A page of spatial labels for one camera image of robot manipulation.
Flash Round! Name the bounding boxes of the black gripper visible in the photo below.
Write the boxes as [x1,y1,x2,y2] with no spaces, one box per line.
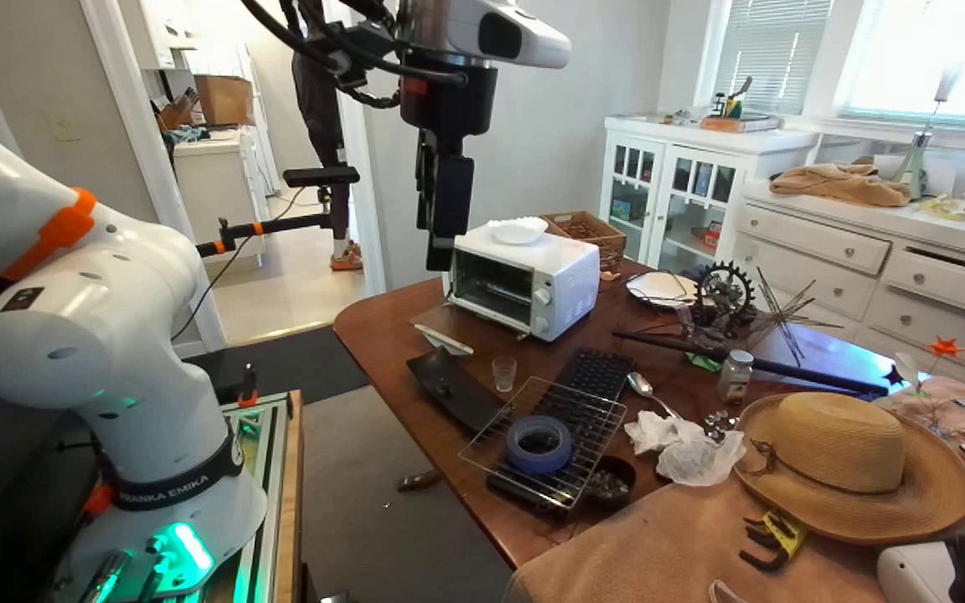
[413,127,478,276]

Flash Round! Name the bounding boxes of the blue masking tape roll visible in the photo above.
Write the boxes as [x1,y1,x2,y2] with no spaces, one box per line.
[502,413,581,482]

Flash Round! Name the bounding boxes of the white scalloped bowl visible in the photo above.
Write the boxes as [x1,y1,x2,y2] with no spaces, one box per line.
[481,214,554,250]

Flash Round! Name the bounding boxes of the white flat plastic strip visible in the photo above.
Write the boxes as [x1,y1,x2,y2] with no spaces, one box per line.
[408,317,478,363]

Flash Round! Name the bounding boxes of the white toaster oven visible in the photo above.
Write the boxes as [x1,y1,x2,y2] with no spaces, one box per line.
[438,221,605,344]

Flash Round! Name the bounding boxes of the clear shot glass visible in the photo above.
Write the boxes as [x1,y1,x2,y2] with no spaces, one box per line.
[490,353,519,397]

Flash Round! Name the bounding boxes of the brown wicker basket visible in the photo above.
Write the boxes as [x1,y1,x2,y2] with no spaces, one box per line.
[547,209,633,270]

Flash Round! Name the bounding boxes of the person in dark trousers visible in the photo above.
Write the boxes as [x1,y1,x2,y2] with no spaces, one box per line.
[288,47,367,276]

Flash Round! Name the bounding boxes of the dark floor mat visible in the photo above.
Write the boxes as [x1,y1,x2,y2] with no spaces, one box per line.
[185,323,375,409]

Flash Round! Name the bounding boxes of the black computer keyboard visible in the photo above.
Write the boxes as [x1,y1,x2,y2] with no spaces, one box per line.
[481,344,643,520]

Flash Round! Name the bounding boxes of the white plate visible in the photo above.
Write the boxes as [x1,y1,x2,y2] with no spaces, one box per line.
[623,269,699,311]

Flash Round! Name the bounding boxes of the small dark floor object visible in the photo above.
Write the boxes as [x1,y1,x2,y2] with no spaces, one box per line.
[391,465,446,495]

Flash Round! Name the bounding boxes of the metal spoon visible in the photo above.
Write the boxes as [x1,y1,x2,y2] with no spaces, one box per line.
[623,368,681,417]

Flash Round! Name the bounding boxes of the long black rod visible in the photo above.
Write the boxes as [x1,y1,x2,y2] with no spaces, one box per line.
[610,326,896,402]

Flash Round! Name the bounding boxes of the cardboard box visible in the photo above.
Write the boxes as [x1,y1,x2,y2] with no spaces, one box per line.
[190,69,259,130]

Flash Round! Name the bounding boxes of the crumpled white tissue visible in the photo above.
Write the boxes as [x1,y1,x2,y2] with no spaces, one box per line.
[619,404,710,459]

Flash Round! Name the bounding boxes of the aluminium and wood robot stand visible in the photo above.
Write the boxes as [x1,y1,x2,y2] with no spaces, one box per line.
[51,385,307,603]

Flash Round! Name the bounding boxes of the small dark round dish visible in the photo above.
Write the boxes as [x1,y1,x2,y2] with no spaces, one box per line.
[574,448,639,520]

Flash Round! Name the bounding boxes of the black gear ornament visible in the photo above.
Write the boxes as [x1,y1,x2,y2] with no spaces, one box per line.
[687,257,759,337]

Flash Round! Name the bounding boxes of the white glass-door cabinet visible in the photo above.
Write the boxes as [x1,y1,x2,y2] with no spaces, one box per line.
[592,107,820,281]

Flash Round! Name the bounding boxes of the small glass jar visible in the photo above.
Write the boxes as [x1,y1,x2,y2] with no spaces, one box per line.
[717,344,757,404]

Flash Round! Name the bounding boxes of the tray with pens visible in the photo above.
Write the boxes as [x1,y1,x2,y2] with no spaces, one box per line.
[696,74,787,138]

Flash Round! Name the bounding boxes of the clear plastic bag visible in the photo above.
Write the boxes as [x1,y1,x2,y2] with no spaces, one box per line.
[653,425,750,491]

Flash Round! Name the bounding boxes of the tan table cloth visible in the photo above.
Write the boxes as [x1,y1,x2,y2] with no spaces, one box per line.
[502,473,965,603]

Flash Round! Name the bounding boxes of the white dresser with drawers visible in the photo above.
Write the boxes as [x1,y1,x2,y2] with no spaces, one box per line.
[730,180,965,394]

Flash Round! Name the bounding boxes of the shiny purple board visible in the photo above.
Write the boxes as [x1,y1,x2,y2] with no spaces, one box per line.
[747,317,916,397]

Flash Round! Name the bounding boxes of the brown crumpled cloth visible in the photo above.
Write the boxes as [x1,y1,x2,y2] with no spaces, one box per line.
[766,160,916,211]

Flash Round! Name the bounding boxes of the yellow and black pliers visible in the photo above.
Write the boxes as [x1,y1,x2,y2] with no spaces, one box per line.
[737,505,811,576]

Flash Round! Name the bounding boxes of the straw sun hat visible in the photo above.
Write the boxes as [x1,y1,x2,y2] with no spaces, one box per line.
[730,387,965,550]

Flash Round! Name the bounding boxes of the glass vase with stem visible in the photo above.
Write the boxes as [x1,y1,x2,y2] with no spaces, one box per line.
[902,65,962,203]

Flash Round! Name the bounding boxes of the orange paper flower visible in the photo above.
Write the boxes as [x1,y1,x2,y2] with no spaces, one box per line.
[925,335,965,365]

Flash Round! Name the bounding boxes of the bright window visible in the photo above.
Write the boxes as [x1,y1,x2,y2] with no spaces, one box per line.
[835,0,965,127]

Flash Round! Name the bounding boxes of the white rounded device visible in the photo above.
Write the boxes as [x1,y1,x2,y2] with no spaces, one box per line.
[876,537,962,603]

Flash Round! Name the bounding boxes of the black camera boom stand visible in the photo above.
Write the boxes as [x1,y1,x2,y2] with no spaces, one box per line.
[190,160,365,262]

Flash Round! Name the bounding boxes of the metal wire cooling rack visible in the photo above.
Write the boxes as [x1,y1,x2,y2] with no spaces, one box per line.
[456,372,631,515]

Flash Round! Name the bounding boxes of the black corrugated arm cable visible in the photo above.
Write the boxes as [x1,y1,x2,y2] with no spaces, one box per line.
[239,0,476,109]

